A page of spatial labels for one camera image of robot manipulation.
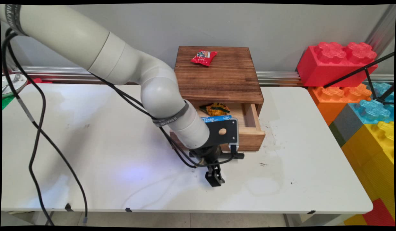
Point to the blue flat box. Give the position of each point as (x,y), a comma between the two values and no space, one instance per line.
(215,118)

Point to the green toy brick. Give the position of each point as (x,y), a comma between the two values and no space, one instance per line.
(336,134)

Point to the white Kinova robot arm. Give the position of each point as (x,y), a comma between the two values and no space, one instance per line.
(121,61)

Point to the red snack packet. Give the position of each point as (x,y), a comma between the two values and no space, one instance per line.
(203,57)

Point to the large red toy brick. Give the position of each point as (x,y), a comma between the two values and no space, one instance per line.
(336,62)

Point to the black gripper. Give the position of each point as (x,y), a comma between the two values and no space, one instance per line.
(207,156)

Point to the yellow orange snack packet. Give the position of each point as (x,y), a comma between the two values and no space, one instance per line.
(216,109)

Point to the aluminium vertical post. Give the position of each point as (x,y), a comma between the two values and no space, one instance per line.
(382,29)

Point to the large yellow toy brick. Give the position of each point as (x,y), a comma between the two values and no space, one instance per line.
(371,160)

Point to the black tripod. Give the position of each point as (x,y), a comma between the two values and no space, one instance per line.
(371,75)

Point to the aluminium wall rail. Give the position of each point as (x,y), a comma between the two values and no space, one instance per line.
(275,78)

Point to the large grey toy brick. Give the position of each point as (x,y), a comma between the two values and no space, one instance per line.
(345,123)

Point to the large orange toy brick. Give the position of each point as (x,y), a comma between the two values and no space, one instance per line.
(329,99)

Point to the dark wooden cabinet box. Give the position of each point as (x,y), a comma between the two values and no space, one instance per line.
(217,77)

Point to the silver fork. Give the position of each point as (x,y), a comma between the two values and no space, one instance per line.
(12,81)

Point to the translucent blue toy brick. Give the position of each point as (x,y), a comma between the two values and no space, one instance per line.
(373,109)

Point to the white plate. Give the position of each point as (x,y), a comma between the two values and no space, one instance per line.
(18,84)

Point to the black wrist camera mount plate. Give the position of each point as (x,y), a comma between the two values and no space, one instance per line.
(222,131)

